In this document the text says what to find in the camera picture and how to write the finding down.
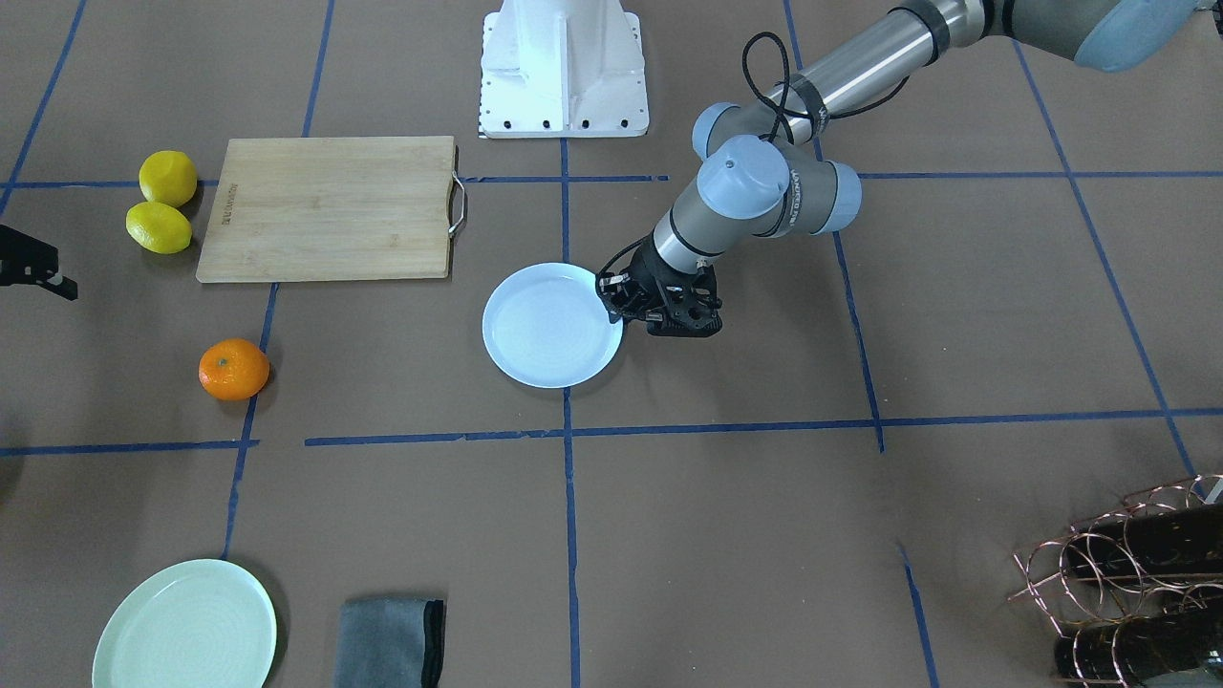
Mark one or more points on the yellow lemon far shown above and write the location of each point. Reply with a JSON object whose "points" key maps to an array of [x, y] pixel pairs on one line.
{"points": [[169, 177]]}

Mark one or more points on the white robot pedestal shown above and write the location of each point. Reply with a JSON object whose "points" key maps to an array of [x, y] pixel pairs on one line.
{"points": [[552, 69]]}

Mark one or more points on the copper wire wine rack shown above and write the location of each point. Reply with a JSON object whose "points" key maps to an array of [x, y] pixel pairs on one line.
{"points": [[1133, 594]]}

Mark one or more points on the yellow lemon near board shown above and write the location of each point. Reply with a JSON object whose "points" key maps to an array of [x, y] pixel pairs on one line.
{"points": [[158, 227]]}

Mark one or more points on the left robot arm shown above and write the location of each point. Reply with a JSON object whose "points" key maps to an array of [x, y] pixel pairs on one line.
{"points": [[754, 182]]}

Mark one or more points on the orange fruit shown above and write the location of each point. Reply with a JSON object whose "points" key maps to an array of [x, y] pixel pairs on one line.
{"points": [[234, 369]]}

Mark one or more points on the light blue plate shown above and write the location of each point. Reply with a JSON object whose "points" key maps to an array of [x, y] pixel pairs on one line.
{"points": [[546, 327]]}

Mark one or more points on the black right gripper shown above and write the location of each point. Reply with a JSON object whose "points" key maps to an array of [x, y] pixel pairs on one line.
{"points": [[21, 256]]}

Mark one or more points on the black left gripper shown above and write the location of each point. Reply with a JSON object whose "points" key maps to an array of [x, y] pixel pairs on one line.
{"points": [[651, 271]]}

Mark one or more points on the green plate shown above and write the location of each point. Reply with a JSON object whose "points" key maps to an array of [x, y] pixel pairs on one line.
{"points": [[201, 623]]}

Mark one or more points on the wooden cutting board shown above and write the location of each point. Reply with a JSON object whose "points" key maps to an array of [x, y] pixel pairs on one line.
{"points": [[321, 209]]}

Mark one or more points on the grey folded cloth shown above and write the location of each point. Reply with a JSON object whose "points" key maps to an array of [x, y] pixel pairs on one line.
{"points": [[390, 641]]}

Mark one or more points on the dark green wine bottle middle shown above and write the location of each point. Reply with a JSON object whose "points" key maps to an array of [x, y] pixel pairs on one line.
{"points": [[1173, 547]]}

